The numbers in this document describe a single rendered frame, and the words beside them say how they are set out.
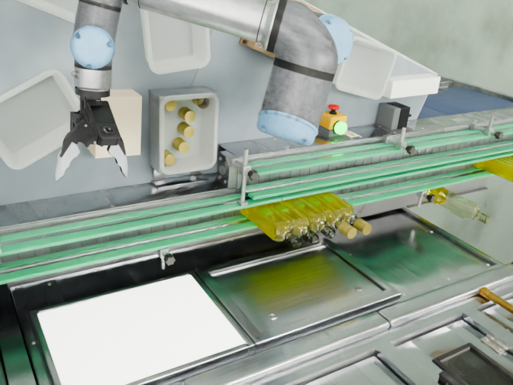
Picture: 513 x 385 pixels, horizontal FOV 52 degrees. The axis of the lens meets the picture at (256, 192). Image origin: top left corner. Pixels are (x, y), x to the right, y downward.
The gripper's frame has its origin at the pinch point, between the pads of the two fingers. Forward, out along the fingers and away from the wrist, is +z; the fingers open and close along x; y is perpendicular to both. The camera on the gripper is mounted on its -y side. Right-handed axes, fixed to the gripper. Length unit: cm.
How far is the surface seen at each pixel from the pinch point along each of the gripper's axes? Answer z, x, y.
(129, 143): -2.3, -14.4, 20.8
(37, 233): 17.5, 9.7, 12.9
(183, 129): -5.4, -30.3, 22.8
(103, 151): -0.2, -7.6, 20.7
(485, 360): 34, -83, -50
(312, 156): 1, -70, 14
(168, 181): 11.4, -28.5, 26.8
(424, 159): 4, -122, 16
